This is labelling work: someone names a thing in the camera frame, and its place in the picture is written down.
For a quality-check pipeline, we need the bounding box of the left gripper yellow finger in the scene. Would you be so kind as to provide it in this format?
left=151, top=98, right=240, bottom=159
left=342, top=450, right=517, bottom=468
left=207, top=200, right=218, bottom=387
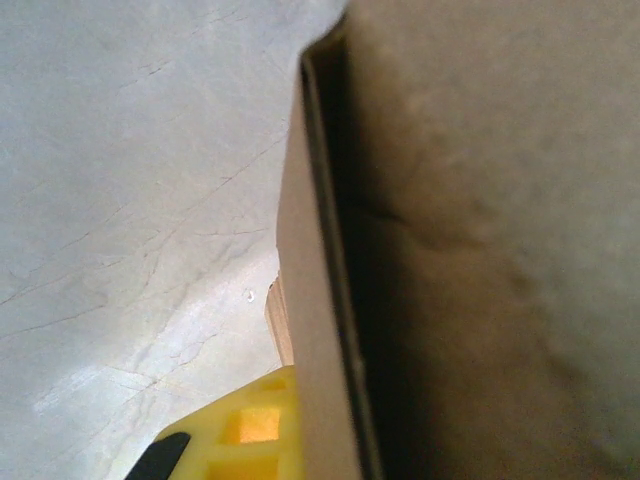
left=122, top=364, right=307, bottom=480

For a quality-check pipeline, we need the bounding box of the brown cardboard box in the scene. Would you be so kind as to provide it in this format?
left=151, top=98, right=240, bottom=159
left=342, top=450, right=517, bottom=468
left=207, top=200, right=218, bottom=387
left=263, top=0, right=640, bottom=480

